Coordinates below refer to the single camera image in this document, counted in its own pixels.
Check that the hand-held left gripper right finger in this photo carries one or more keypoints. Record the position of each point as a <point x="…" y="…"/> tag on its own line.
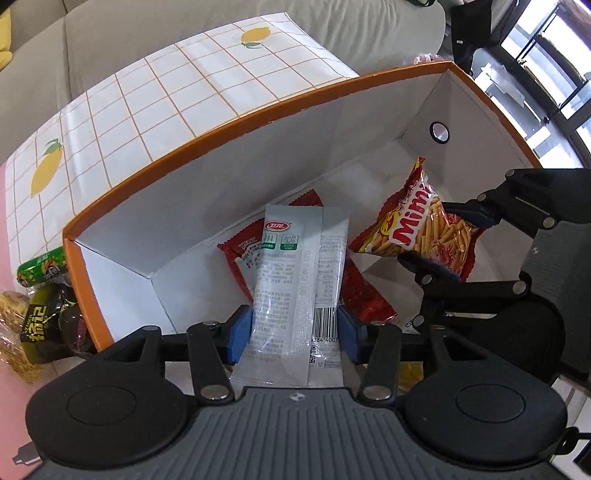
<point x="349" y="335"/>

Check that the pink plastic bag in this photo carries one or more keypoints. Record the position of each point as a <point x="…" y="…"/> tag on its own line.
<point x="429" y="59"/>

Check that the orange stick snack bag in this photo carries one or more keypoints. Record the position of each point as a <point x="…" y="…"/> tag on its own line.
<point x="415" y="226"/>

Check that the dark brown snack packet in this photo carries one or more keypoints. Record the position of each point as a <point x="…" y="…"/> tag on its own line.
<point x="81" y="334"/>

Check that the yellow pillow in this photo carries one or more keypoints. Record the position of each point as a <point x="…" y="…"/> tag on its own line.
<point x="4" y="41"/>

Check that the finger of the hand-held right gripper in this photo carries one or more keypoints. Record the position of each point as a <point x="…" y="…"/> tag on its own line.
<point x="461" y="288"/>
<point x="478" y="211"/>

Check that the pink and white checked tablecloth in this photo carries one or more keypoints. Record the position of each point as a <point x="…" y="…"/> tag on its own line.
<point x="138" y="115"/>

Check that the beige sofa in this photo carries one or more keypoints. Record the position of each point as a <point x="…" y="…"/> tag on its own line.
<point x="115" y="37"/>

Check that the green sausage stick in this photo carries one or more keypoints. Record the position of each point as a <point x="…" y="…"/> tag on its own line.
<point x="41" y="266"/>

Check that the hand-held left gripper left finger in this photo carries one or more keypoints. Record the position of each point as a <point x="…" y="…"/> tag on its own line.
<point x="240" y="333"/>

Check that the black garment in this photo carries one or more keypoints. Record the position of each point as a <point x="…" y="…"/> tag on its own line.
<point x="480" y="23"/>

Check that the yellow snack packet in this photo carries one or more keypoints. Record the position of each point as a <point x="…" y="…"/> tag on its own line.
<point x="14" y="341"/>

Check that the orange cardboard box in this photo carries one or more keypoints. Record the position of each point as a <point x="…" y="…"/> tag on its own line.
<point x="184" y="221"/>

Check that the dark green snack packet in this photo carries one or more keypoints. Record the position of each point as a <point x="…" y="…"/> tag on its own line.
<point x="46" y="323"/>

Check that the red snack packet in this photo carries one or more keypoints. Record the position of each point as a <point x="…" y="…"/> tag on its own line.
<point x="367" y="297"/>
<point x="240" y="249"/>

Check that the white snack packet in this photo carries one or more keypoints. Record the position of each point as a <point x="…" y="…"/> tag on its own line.
<point x="300" y="277"/>

